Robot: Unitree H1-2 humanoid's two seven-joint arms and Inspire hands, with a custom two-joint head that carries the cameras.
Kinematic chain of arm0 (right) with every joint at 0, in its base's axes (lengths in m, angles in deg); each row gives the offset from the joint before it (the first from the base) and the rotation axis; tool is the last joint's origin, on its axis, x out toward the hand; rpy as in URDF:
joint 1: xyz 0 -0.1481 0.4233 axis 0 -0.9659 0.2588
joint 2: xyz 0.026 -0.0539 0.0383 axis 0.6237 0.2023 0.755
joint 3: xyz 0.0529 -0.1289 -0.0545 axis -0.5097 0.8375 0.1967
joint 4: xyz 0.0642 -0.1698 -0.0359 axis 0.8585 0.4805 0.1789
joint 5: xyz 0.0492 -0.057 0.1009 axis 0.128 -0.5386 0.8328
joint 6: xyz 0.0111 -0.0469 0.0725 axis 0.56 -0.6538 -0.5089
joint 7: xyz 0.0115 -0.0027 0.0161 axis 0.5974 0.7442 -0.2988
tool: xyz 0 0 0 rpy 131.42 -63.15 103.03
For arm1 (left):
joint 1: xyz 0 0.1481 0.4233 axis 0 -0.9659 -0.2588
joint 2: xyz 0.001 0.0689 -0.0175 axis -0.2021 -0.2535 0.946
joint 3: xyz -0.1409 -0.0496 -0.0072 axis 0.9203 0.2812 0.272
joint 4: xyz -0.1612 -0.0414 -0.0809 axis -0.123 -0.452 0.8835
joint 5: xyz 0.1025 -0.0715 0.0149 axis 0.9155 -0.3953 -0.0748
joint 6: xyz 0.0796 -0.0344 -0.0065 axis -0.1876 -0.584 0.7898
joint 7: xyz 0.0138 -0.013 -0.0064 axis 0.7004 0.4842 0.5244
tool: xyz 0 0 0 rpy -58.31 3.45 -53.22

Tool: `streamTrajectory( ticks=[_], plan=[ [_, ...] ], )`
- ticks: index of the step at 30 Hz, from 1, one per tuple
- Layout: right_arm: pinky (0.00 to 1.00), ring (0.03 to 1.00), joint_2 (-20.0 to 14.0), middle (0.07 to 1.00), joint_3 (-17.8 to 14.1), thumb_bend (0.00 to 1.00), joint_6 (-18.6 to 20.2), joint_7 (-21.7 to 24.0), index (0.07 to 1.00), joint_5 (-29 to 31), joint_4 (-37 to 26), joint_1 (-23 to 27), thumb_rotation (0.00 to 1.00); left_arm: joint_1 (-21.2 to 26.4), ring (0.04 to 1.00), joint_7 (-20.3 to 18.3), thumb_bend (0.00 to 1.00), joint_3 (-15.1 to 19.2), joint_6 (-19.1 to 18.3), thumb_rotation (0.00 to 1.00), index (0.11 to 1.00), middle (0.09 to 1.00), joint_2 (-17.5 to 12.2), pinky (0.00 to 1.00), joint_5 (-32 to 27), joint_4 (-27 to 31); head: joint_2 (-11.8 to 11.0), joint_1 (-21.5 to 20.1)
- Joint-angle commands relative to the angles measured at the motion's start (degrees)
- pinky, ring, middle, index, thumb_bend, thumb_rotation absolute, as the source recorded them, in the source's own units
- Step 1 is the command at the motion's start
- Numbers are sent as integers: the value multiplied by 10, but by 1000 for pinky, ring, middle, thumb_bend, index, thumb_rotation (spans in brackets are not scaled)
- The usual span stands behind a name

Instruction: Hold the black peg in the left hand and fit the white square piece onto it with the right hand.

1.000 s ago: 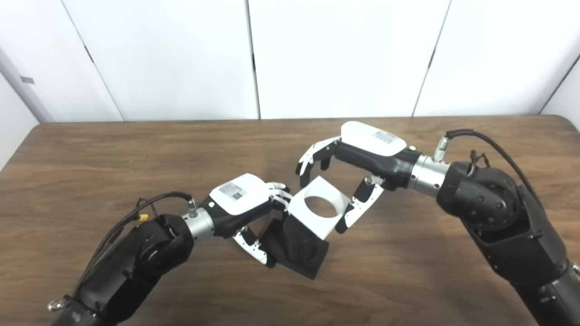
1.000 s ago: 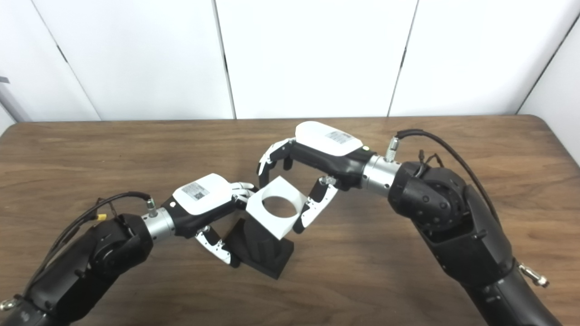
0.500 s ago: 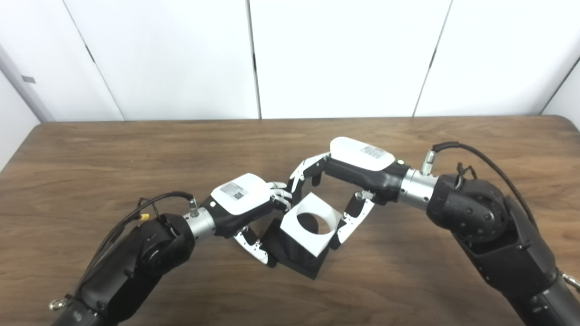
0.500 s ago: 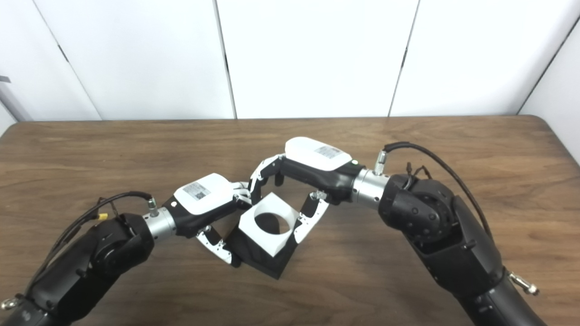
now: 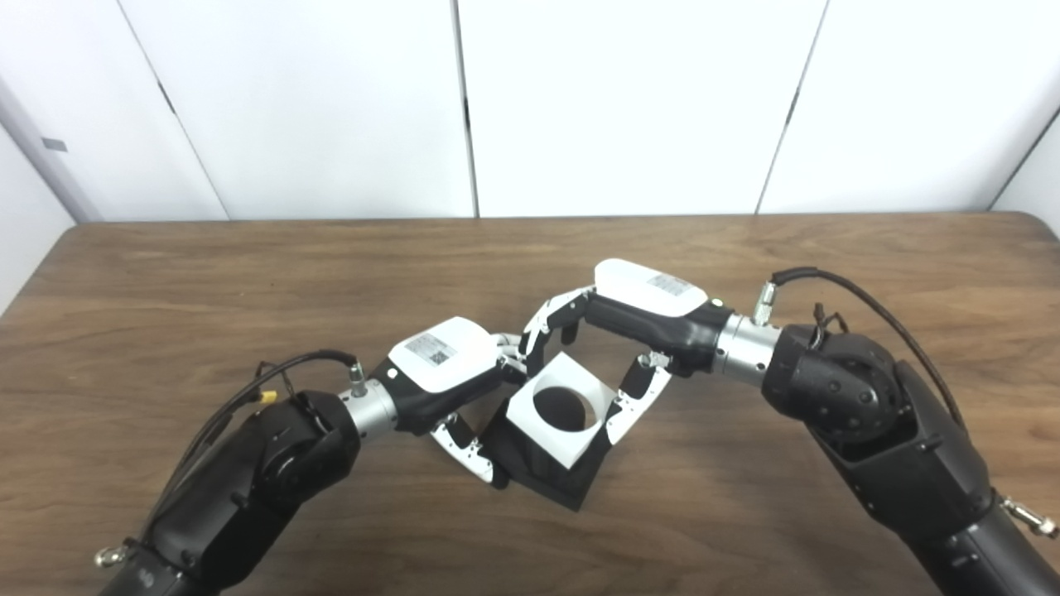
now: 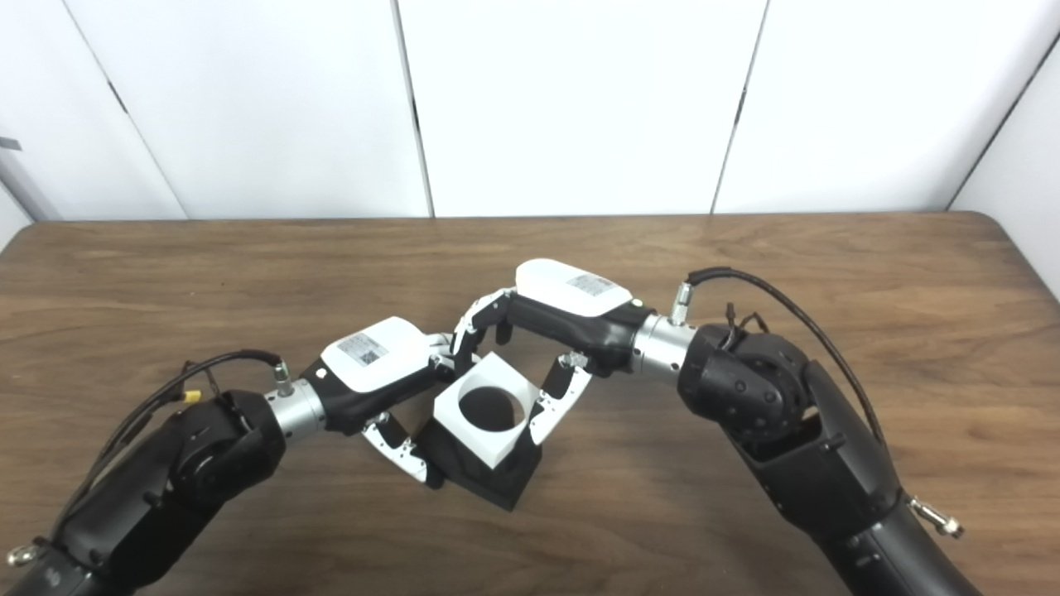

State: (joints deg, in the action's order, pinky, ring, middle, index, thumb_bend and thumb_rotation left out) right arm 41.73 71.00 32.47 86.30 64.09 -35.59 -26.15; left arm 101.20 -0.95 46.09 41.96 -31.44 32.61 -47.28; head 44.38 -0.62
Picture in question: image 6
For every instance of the white and black left hand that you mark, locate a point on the white and black left hand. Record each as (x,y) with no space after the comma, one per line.
(373,356)

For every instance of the white and black right hand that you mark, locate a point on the white and black right hand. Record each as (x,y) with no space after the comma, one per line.
(571,298)

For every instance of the white square piece with hole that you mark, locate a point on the white square piece with hole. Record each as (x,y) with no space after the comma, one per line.
(489,443)

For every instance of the black peg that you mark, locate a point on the black peg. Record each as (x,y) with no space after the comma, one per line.
(489,480)

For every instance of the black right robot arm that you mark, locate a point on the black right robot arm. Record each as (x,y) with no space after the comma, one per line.
(795,430)

